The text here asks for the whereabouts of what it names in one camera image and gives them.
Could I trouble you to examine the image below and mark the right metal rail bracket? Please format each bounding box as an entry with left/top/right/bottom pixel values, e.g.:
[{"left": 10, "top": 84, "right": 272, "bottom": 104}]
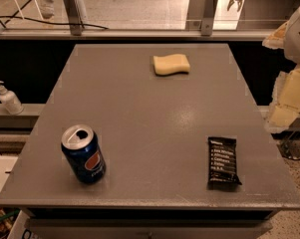
[{"left": 200, "top": 0, "right": 218, "bottom": 36}]

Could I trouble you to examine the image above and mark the left metal rail bracket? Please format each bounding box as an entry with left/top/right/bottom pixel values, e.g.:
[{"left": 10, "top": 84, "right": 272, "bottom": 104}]
[{"left": 63, "top": 0, "right": 83, "bottom": 36}]

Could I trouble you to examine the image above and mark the metal rail bracket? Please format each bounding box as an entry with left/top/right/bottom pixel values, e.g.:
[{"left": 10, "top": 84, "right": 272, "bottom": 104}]
[
  {"left": 63, "top": 0, "right": 83, "bottom": 36},
  {"left": 200, "top": 0, "right": 218, "bottom": 36}
]

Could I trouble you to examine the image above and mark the black rxbar chocolate wrapper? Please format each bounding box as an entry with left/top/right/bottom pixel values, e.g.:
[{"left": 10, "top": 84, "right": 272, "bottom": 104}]
[{"left": 208, "top": 136, "right": 241, "bottom": 185}]

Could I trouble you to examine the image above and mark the yellow sponge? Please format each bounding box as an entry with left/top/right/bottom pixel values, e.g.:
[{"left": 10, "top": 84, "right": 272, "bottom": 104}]
[{"left": 153, "top": 54, "right": 190, "bottom": 76}]

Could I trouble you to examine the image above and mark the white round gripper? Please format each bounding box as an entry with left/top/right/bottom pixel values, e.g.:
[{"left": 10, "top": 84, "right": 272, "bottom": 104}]
[{"left": 262, "top": 6, "right": 300, "bottom": 133}]

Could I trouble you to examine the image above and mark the black cable on floor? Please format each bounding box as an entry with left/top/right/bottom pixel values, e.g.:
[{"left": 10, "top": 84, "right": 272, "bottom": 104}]
[{"left": 0, "top": 0, "right": 110, "bottom": 31}]

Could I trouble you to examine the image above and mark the black cable right floor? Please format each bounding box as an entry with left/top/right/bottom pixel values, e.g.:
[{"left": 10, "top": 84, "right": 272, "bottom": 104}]
[{"left": 279, "top": 131, "right": 300, "bottom": 161}]

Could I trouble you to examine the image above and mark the grey table cabinet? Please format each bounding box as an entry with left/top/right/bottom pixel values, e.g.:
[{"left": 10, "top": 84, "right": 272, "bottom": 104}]
[{"left": 0, "top": 44, "right": 300, "bottom": 238}]

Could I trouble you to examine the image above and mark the white pump lotion bottle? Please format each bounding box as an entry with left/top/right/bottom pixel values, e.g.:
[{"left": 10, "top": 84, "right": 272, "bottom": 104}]
[{"left": 0, "top": 81, "right": 24, "bottom": 115}]

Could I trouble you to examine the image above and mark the blue pepsi can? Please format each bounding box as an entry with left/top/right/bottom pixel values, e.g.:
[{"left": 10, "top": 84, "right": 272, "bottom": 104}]
[{"left": 61, "top": 124, "right": 106, "bottom": 184}]

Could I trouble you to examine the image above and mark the metal railing beam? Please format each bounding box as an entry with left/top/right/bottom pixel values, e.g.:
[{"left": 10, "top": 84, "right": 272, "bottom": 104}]
[{"left": 0, "top": 29, "right": 273, "bottom": 42}]

